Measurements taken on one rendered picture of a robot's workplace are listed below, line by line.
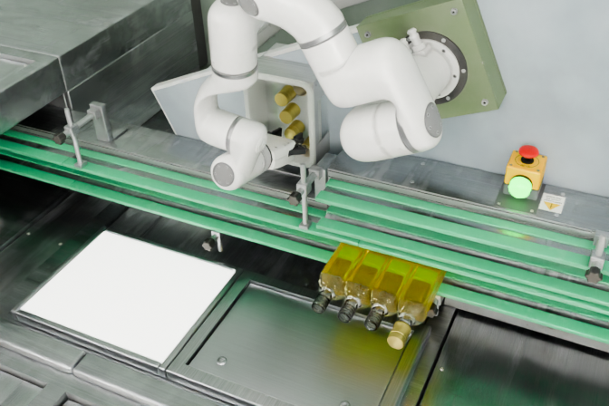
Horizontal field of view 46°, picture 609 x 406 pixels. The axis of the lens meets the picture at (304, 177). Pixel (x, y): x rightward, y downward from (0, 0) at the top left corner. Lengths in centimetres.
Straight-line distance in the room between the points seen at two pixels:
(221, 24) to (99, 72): 105
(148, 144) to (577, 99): 106
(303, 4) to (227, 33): 18
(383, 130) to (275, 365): 61
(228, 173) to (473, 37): 53
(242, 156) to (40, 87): 83
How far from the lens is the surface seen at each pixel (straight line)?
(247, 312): 166
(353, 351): 157
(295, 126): 168
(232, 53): 126
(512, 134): 156
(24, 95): 204
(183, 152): 187
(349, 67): 114
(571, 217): 152
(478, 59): 141
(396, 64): 112
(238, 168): 141
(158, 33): 245
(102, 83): 226
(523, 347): 167
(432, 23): 141
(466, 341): 166
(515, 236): 148
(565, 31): 144
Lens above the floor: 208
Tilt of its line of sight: 47 degrees down
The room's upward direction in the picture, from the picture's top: 141 degrees counter-clockwise
